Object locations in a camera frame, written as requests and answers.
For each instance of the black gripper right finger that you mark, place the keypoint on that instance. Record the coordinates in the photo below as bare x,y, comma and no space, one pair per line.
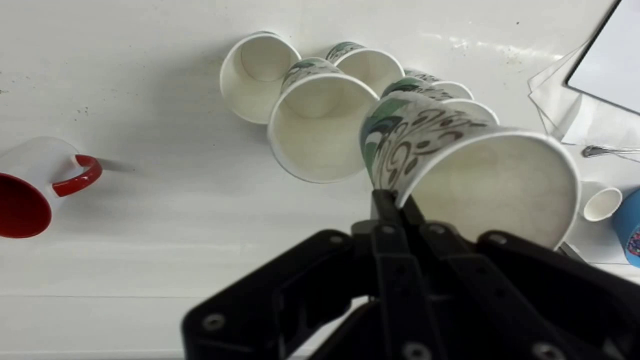
506,293

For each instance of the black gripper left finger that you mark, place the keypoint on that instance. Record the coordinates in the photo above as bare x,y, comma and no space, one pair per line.
392,281

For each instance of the patterned paper cup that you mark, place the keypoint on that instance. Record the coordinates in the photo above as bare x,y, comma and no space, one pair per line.
321,130
493,181
257,76
432,89
481,111
367,66

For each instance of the small white cup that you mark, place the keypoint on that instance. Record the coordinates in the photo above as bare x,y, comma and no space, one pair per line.
602,202

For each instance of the blue bowl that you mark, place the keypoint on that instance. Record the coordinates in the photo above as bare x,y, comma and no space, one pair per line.
630,231

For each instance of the white cutting board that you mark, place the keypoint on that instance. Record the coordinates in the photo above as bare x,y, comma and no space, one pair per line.
610,53

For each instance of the white mug red inside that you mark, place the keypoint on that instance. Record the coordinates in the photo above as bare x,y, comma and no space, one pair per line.
26,200

